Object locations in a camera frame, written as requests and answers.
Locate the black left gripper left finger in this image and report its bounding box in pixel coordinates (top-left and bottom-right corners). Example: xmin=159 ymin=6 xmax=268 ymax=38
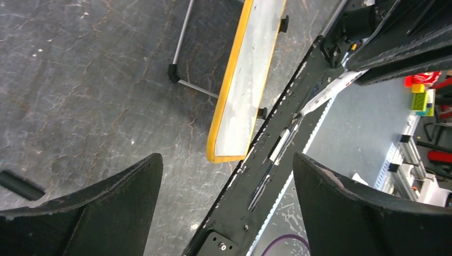
xmin=1 ymin=153 xmax=163 ymax=255

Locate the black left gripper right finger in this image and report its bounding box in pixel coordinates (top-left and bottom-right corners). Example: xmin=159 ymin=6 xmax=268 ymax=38
xmin=293 ymin=153 xmax=451 ymax=255

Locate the black marker cap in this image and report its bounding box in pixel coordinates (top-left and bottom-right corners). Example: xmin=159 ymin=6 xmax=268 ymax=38
xmin=1 ymin=170 xmax=45 ymax=201

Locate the yellow framed whiteboard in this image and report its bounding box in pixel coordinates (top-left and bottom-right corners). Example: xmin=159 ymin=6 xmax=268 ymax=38
xmin=206 ymin=1 xmax=286 ymax=163

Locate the black whiteboard stand foot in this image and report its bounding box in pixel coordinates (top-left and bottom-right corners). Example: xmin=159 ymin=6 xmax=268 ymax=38
xmin=278 ymin=15 xmax=289 ymax=33
xmin=257 ymin=107 xmax=268 ymax=120

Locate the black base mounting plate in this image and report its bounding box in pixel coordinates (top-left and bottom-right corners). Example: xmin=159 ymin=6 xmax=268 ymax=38
xmin=183 ymin=36 xmax=343 ymax=255

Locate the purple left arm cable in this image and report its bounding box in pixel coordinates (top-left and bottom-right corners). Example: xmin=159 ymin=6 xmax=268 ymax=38
xmin=260 ymin=234 xmax=311 ymax=256

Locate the slotted cable duct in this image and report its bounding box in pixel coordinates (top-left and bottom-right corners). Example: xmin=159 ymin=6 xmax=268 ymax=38
xmin=246 ymin=96 xmax=336 ymax=256

